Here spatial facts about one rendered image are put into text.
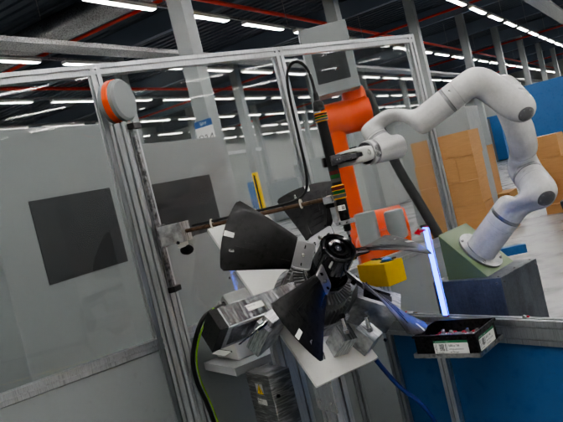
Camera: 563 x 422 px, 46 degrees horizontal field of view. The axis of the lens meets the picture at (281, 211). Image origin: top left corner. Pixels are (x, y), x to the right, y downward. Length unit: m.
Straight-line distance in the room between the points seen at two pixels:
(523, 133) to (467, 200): 7.80
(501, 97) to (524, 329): 0.74
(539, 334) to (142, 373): 1.39
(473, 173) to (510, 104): 7.90
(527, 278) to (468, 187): 7.46
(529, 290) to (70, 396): 1.75
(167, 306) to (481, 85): 1.30
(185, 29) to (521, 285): 7.22
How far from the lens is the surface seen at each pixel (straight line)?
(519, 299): 2.71
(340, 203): 2.14
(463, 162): 10.18
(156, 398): 2.61
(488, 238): 2.69
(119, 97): 2.44
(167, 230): 2.37
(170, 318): 2.43
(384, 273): 2.56
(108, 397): 2.54
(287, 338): 2.15
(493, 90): 2.29
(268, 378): 2.31
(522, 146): 2.47
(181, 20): 9.33
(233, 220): 2.06
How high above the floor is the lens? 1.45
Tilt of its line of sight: 2 degrees down
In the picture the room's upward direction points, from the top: 14 degrees counter-clockwise
